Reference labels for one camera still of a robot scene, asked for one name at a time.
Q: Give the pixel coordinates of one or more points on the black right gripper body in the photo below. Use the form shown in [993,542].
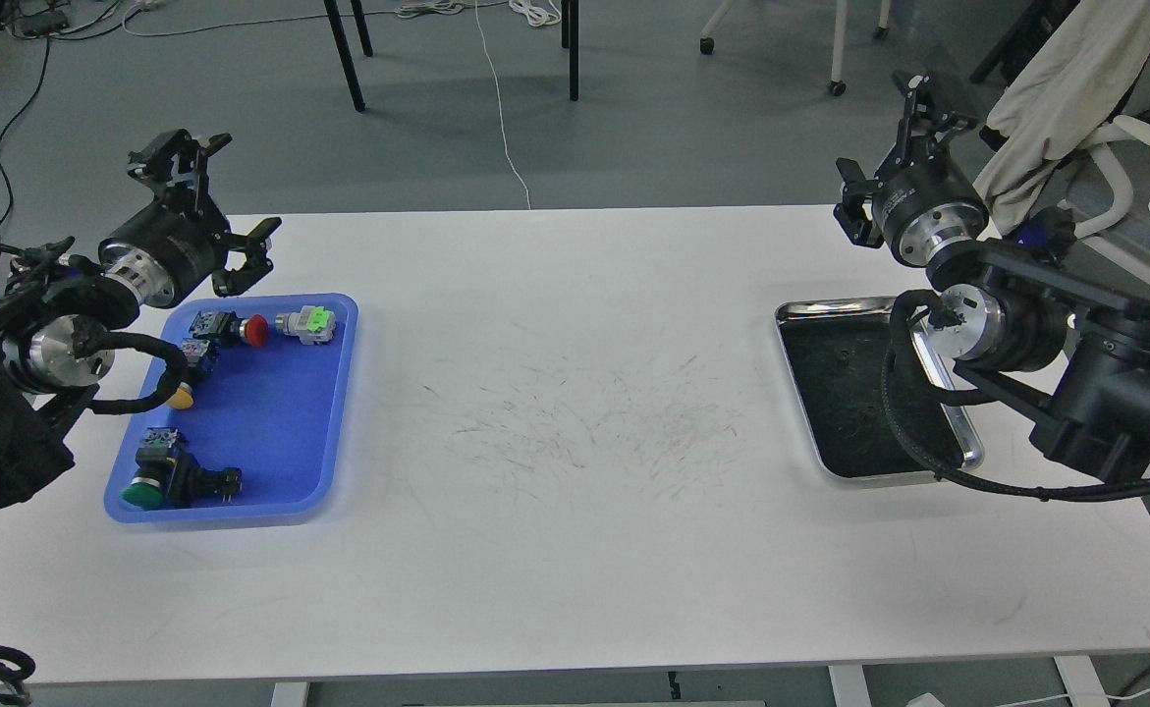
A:
[925,207]

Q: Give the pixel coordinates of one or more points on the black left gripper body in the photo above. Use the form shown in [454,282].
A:
[165,253]

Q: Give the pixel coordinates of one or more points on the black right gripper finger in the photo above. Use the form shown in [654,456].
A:
[856,194]
[937,110]

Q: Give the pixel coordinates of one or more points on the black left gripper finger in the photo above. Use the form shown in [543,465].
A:
[254,248]
[174,167]

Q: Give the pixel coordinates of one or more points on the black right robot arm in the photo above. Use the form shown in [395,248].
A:
[1001,320]

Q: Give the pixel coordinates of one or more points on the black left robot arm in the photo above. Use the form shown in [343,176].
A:
[66,345]

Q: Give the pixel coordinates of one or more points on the white caster chair legs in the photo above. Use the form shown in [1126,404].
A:
[821,27]

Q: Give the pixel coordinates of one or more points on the beige cloth on chair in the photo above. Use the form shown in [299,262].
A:
[1071,86]

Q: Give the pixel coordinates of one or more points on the steel tray with black mat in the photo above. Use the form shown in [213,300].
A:
[835,349]

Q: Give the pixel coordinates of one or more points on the blue plastic tray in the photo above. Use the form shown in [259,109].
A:
[274,412]

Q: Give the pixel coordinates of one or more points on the black table legs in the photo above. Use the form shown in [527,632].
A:
[460,51]

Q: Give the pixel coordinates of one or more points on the red push button switch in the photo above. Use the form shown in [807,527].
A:
[228,329]

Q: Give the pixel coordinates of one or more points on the yellow push button switch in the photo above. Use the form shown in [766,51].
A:
[201,356]

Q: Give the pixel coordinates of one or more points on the green grey switch part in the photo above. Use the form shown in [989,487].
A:
[312,325]

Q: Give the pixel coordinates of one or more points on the green push button switch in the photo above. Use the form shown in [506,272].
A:
[157,459]

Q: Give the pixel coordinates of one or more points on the black switch contact block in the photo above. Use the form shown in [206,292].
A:
[192,483]

